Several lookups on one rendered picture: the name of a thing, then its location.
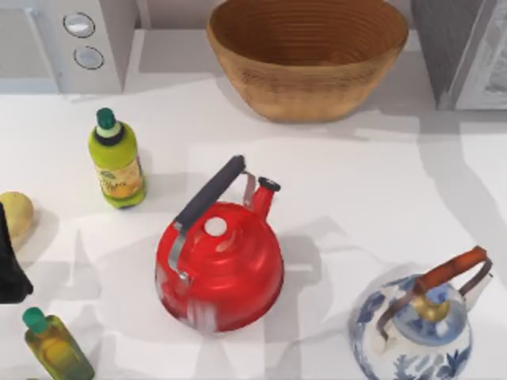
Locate red kettle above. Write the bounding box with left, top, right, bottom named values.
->
left=154, top=154, right=285, bottom=334

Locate brown woven basket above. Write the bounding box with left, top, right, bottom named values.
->
left=205, top=0, right=410, bottom=124

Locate round green bottle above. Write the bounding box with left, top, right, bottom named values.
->
left=87, top=107, right=148, bottom=211

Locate microwave knob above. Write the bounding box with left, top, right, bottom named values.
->
left=62, top=11, right=97, bottom=37
left=73, top=45, right=106, bottom=71

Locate blue and white teapot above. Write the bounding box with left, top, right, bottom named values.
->
left=348, top=245, right=494, bottom=380

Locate yellow bread roll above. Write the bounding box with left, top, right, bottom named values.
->
left=0, top=191, right=35, bottom=252

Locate pale microwave oven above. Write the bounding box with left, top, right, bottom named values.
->
left=0, top=0, right=138, bottom=95

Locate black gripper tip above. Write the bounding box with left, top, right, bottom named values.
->
left=0, top=200, right=35, bottom=306

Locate square olive green bottle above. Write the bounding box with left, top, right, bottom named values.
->
left=21, top=306, right=97, bottom=380

